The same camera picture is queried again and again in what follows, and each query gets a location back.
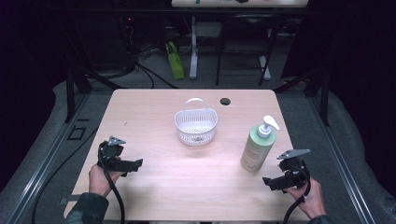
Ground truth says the black chair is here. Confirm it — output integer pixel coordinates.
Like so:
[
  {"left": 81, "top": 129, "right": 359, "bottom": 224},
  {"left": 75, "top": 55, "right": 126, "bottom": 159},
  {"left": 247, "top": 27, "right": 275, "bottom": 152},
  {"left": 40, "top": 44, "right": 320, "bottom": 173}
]
[{"left": 215, "top": 13, "right": 278, "bottom": 87}]

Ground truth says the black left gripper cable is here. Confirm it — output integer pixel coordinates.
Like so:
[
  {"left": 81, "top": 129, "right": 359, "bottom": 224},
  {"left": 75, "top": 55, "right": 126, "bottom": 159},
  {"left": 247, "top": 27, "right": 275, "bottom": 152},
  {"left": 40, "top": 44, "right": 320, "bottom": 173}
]
[{"left": 97, "top": 146, "right": 126, "bottom": 224}]

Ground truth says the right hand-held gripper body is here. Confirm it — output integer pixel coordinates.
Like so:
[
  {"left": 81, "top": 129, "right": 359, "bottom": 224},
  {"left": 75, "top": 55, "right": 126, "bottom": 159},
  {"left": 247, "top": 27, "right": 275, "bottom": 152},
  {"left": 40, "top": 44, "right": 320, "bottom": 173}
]
[{"left": 276, "top": 148, "right": 312, "bottom": 190}]

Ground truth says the green pump bottle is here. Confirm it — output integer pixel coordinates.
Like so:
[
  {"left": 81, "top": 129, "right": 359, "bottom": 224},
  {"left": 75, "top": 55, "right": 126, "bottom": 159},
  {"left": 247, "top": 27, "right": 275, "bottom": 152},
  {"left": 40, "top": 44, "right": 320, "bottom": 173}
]
[{"left": 239, "top": 115, "right": 281, "bottom": 173}]

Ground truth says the dark equipment with red light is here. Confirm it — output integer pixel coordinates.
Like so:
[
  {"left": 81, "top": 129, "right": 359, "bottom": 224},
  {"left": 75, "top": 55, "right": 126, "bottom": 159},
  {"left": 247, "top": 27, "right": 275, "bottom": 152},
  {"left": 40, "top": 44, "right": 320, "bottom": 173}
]
[{"left": 116, "top": 13, "right": 143, "bottom": 71}]

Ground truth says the green bag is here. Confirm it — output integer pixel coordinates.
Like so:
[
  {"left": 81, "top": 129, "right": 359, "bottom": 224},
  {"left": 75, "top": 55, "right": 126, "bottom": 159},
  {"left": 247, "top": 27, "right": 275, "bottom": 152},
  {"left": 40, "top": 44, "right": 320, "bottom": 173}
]
[{"left": 165, "top": 41, "right": 186, "bottom": 81}]

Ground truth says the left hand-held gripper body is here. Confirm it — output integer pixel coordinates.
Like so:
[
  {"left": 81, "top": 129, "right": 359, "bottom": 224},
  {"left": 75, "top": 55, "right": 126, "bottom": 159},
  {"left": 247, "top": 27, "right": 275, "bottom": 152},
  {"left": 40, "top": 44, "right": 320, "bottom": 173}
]
[{"left": 97, "top": 135, "right": 138, "bottom": 173}]

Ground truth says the person's left hand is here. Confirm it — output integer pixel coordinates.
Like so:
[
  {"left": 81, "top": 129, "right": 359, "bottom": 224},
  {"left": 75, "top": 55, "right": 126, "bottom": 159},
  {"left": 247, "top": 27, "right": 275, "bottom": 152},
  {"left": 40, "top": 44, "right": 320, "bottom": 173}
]
[{"left": 88, "top": 163, "right": 126, "bottom": 199}]

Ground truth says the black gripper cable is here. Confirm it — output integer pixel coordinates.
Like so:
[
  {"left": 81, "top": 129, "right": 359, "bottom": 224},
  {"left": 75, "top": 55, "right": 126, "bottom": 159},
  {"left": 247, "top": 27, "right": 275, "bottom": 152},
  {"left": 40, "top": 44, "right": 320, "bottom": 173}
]
[
  {"left": 97, "top": 146, "right": 126, "bottom": 224},
  {"left": 282, "top": 166, "right": 313, "bottom": 224}
]

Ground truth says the white background table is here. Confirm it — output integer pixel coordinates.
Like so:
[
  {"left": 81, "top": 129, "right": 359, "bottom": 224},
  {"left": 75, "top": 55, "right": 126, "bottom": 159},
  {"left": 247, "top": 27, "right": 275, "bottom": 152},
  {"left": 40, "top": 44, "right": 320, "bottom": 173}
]
[{"left": 171, "top": 0, "right": 309, "bottom": 80}]

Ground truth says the black metal frame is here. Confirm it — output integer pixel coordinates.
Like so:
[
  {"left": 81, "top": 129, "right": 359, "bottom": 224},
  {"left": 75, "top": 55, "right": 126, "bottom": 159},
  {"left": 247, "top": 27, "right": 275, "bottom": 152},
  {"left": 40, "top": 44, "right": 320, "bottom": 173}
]
[
  {"left": 274, "top": 65, "right": 331, "bottom": 127},
  {"left": 63, "top": 59, "right": 125, "bottom": 124}
]

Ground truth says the aluminium floor rail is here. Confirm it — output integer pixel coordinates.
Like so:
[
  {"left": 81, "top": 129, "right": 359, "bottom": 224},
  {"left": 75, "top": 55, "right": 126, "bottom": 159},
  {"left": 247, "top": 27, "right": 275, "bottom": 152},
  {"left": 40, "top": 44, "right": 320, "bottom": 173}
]
[
  {"left": 5, "top": 92, "right": 92, "bottom": 224},
  {"left": 307, "top": 96, "right": 378, "bottom": 224}
]

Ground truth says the black floor cable bundle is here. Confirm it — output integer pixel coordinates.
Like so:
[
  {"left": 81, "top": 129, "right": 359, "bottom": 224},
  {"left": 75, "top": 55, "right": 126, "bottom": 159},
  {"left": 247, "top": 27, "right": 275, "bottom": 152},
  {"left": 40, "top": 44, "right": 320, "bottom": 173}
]
[{"left": 133, "top": 60, "right": 179, "bottom": 91}]

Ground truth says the white plastic basket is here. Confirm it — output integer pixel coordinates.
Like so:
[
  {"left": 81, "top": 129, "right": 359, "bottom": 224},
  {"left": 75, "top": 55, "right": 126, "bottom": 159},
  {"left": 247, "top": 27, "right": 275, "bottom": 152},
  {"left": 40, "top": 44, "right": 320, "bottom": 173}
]
[{"left": 174, "top": 97, "right": 219, "bottom": 147}]

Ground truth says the person's right hand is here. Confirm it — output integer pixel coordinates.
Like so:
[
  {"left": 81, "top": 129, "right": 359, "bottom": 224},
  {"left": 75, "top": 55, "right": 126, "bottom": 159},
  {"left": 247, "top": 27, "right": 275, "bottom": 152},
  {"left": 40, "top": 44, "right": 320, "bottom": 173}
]
[{"left": 283, "top": 177, "right": 327, "bottom": 220}]

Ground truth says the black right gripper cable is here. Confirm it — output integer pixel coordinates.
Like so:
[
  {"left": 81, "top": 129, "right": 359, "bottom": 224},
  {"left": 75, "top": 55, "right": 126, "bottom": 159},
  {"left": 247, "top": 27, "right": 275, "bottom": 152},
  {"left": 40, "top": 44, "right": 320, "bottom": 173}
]
[{"left": 282, "top": 166, "right": 313, "bottom": 224}]

